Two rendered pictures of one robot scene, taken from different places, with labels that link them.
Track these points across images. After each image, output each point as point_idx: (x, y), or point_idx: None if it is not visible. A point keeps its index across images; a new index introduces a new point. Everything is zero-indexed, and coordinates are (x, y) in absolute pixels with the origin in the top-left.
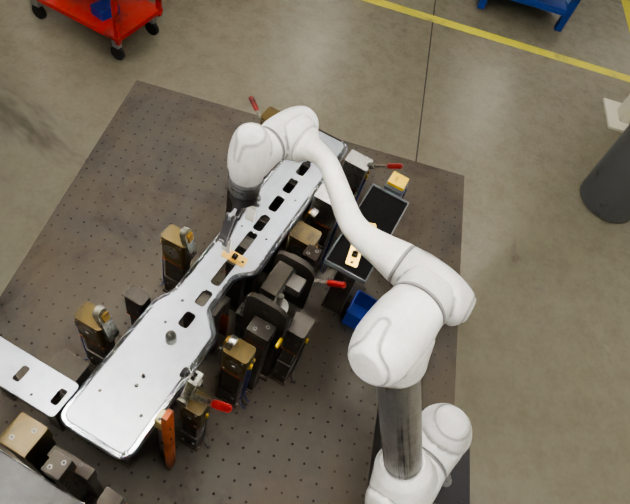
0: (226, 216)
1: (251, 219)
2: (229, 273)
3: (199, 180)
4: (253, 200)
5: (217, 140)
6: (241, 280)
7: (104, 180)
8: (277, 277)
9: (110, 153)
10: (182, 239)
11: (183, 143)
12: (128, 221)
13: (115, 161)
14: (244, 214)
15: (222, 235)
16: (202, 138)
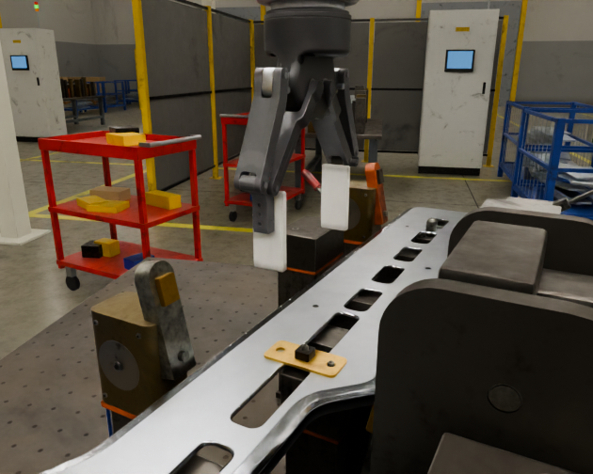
0: (257, 79)
1: (339, 218)
2: (292, 393)
3: (230, 341)
4: (341, 22)
5: (261, 297)
6: (334, 442)
7: (57, 355)
8: (498, 244)
9: (82, 323)
10: (143, 294)
11: (205, 304)
12: (79, 410)
13: (87, 331)
14: (318, 291)
15: (248, 156)
16: (236, 297)
